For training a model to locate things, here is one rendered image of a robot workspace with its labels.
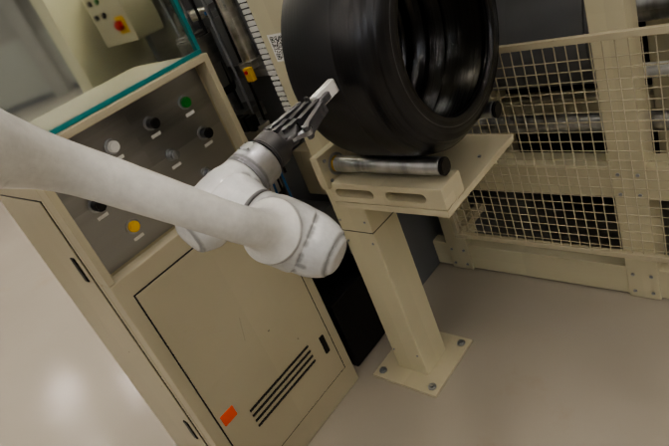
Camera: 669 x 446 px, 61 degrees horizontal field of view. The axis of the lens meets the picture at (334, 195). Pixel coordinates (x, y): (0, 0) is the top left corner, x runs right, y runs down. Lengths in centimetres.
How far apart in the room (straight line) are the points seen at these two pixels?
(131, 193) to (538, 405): 150
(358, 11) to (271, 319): 102
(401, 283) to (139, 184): 125
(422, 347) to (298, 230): 124
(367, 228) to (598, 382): 84
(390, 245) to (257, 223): 103
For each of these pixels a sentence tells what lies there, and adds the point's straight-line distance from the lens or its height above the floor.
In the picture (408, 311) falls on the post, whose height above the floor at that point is 29.
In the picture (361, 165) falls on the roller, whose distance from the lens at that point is 146.
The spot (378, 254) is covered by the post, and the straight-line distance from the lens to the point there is 177.
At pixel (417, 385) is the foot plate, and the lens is 208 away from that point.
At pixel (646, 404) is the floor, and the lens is 194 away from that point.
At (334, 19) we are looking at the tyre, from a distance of 117.
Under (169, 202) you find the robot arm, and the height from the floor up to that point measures 125.
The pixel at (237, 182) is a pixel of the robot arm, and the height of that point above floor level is 116.
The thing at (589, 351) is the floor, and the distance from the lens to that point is 208.
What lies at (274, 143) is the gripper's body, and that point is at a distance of 104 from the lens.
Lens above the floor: 150
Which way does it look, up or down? 26 degrees down
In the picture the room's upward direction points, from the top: 22 degrees counter-clockwise
